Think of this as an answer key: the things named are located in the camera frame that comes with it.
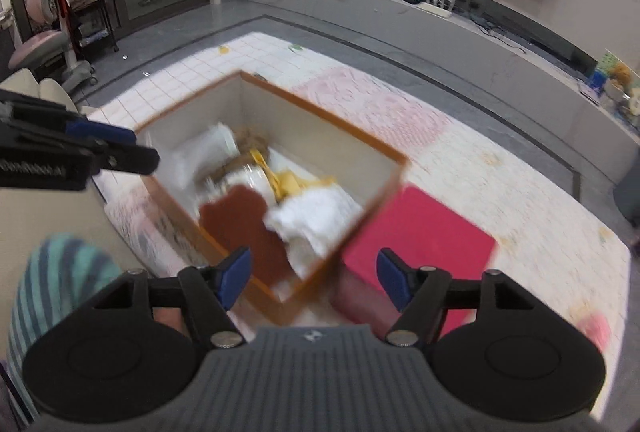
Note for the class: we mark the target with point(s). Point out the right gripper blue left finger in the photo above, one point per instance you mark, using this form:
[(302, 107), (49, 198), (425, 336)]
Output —
[(196, 302)]

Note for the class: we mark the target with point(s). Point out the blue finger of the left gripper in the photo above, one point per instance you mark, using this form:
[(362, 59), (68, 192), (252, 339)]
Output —
[(88, 129), (135, 159)]

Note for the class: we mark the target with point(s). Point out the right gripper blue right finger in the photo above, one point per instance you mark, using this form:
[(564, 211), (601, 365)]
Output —
[(423, 297)]

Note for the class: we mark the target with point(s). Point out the white plastic bundle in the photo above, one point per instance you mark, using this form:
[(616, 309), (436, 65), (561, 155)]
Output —
[(201, 155)]

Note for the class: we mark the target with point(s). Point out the brown sponge cake plush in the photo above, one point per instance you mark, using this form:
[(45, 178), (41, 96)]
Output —
[(237, 220)]

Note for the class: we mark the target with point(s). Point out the white fluffy towel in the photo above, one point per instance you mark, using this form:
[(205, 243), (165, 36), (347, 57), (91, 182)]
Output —
[(312, 224)]

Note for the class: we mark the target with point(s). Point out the brown knotted plush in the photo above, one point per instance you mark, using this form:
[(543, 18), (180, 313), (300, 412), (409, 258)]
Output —
[(246, 140)]

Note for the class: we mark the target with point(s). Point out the yellow plush banana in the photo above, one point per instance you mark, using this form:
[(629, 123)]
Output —
[(286, 184)]

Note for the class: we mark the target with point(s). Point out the pink white crochet plush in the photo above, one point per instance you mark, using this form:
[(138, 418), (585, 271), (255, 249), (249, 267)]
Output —
[(595, 327)]

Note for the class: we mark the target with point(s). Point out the red plastic container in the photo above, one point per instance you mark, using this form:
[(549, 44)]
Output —
[(420, 230)]

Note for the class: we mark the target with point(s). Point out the pink desk chair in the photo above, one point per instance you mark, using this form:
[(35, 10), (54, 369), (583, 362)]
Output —
[(68, 27)]

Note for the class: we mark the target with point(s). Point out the striped teal trouser leg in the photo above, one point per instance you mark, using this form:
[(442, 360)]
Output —
[(61, 274)]

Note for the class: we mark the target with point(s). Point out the orange cardboard box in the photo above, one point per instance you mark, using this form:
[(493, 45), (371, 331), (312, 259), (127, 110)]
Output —
[(302, 137)]

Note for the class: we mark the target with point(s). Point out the white lace tablecloth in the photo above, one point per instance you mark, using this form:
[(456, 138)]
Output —
[(547, 239)]

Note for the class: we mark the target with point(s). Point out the white marble tv console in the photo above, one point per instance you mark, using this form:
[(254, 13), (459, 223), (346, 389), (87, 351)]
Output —
[(514, 75)]

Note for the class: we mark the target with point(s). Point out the white wifi router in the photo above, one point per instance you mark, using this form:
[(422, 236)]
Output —
[(442, 8)]

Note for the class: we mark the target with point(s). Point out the teddy bear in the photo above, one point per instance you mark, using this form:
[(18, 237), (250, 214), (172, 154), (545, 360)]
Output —
[(622, 74)]

